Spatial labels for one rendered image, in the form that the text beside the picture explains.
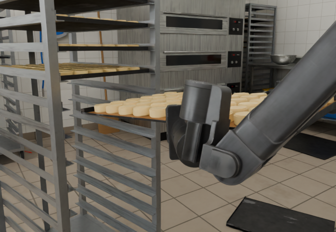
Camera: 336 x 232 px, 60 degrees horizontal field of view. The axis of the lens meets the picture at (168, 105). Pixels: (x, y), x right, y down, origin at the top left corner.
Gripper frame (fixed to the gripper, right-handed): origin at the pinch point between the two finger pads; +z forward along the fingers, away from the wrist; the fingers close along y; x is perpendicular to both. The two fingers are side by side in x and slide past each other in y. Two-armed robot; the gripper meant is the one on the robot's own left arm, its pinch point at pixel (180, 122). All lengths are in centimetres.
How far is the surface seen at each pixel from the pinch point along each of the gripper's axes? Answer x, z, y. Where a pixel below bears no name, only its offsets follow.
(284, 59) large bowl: 201, 367, -5
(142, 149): -10, 66, 26
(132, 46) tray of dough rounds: -11, 54, -19
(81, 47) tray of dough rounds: -27, 38, -19
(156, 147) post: -4, 61, 24
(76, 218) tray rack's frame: -53, 103, 76
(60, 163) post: -35.3, 29.4, 16.9
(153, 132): -5, 61, 17
